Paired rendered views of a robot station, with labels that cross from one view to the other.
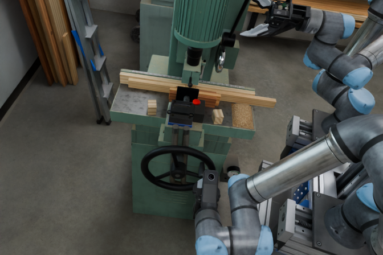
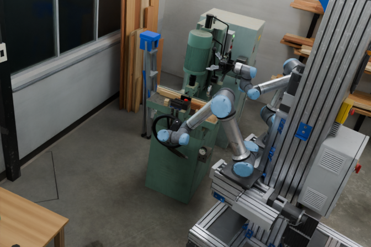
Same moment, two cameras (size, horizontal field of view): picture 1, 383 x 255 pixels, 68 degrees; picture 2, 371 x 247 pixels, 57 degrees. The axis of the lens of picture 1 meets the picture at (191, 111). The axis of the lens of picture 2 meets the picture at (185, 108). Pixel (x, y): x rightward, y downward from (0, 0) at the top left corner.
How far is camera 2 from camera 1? 168 cm
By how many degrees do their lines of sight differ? 23
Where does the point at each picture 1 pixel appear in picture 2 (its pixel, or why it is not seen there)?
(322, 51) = (243, 82)
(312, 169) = (206, 109)
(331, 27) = (244, 70)
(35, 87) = (110, 108)
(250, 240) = (178, 134)
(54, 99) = (120, 117)
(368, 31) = not seen: hidden behind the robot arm
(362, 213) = not seen: hidden behind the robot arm
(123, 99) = (154, 97)
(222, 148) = (199, 134)
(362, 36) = not seen: hidden behind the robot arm
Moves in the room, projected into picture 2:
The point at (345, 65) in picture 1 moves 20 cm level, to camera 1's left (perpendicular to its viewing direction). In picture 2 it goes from (248, 87) to (221, 78)
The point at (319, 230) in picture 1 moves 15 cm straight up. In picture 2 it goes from (226, 168) to (231, 150)
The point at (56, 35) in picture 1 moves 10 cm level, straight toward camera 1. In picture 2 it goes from (134, 76) to (133, 80)
